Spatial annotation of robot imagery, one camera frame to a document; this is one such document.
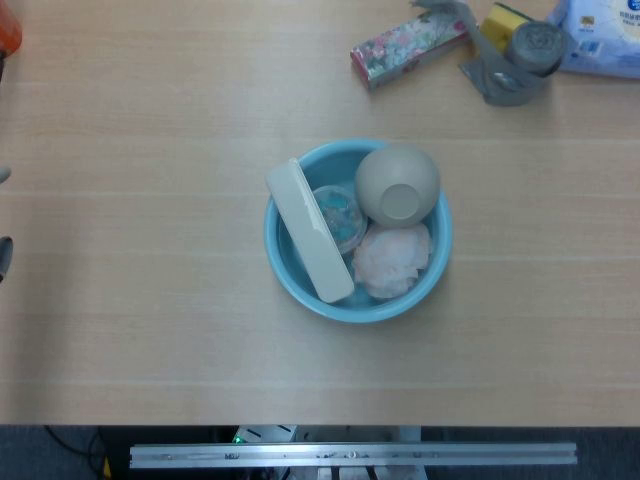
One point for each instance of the white rectangular lidded box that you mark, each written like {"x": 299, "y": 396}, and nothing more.
{"x": 307, "y": 235}

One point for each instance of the clear plastic cup blue contents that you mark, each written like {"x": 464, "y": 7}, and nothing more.
{"x": 342, "y": 217}

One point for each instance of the light blue plastic basin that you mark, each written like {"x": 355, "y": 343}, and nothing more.
{"x": 385, "y": 310}

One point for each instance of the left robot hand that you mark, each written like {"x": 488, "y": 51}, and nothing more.
{"x": 4, "y": 255}

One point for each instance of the beige ceramic bowl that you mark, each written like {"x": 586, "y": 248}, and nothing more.
{"x": 395, "y": 185}

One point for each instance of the orange object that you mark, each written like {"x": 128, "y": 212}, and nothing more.
{"x": 9, "y": 25}

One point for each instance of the aluminium profile rail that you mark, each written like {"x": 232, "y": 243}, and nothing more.
{"x": 350, "y": 455}

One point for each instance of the pink white crumpled cloth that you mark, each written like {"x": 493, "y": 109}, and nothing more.
{"x": 392, "y": 260}

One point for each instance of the floral printed paper box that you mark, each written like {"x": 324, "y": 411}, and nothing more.
{"x": 405, "y": 42}

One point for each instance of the yellow sponge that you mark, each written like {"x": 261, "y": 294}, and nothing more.
{"x": 497, "y": 25}

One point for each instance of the white blue tissue pack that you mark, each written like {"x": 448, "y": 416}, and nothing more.
{"x": 607, "y": 40}

